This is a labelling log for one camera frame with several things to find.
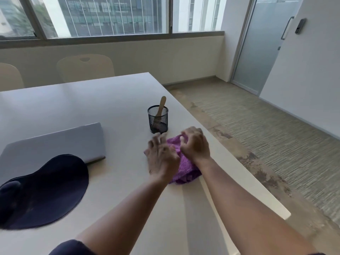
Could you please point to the dark blue sleeve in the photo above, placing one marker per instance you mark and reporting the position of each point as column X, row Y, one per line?
column 71, row 248

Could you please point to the person's right fingers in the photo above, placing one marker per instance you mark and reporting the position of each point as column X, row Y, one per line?
column 189, row 135

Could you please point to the person's left thumb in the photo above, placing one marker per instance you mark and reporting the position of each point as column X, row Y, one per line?
column 175, row 154

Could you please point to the person's right forearm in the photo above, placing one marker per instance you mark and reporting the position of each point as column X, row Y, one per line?
column 247, row 209

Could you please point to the person's right hand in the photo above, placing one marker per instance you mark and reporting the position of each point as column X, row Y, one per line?
column 195, row 147

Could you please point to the frosted glass door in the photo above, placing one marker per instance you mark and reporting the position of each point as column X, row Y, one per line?
column 261, row 42

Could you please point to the wooden spoon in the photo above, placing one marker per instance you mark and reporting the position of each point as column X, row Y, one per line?
column 160, row 107

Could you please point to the window frame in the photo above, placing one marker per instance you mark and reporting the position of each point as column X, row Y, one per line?
column 106, row 37

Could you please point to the person's left forearm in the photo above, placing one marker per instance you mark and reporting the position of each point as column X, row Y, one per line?
column 122, row 217

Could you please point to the purple towel cloth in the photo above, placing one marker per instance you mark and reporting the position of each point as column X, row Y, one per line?
column 184, row 167

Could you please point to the dark blue mouse pad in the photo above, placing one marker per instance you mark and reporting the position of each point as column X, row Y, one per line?
column 45, row 191

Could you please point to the person's left hand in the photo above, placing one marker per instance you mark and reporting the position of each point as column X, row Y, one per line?
column 160, row 159

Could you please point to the black mesh pen cup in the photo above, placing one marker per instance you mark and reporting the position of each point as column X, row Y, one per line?
column 158, row 120

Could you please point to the grey closed laptop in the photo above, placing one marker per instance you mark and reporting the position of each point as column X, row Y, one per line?
column 53, row 147

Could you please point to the black door access reader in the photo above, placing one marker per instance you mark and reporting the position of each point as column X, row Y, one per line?
column 300, row 25

